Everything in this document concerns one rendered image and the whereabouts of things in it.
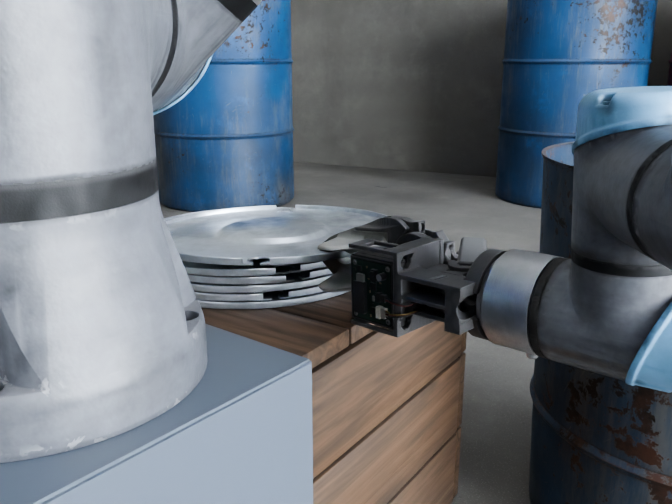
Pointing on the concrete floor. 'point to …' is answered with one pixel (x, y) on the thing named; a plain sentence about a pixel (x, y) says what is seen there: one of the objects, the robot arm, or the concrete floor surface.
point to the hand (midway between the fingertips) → (336, 251)
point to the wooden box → (370, 400)
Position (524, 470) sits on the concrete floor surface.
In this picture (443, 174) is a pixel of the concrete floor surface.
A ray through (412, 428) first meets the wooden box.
